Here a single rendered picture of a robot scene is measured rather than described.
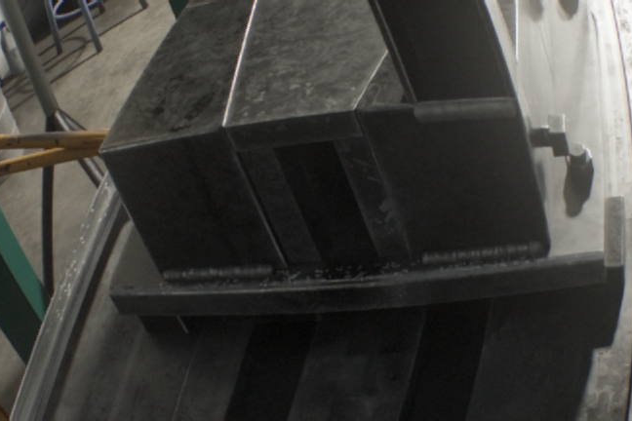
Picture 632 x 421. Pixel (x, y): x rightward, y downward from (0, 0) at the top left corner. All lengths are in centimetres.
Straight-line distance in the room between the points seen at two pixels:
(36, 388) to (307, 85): 26
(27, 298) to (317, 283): 75
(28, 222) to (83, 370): 164
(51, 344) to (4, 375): 132
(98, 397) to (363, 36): 28
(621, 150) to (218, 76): 27
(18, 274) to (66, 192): 106
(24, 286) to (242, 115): 78
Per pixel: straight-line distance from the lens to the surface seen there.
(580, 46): 69
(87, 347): 69
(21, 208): 237
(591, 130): 61
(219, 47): 60
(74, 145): 83
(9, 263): 124
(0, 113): 250
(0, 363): 200
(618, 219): 58
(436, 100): 49
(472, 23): 49
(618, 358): 53
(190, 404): 60
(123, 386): 65
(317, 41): 56
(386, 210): 54
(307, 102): 52
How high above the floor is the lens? 116
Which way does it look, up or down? 38 degrees down
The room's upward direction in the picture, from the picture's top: 23 degrees counter-clockwise
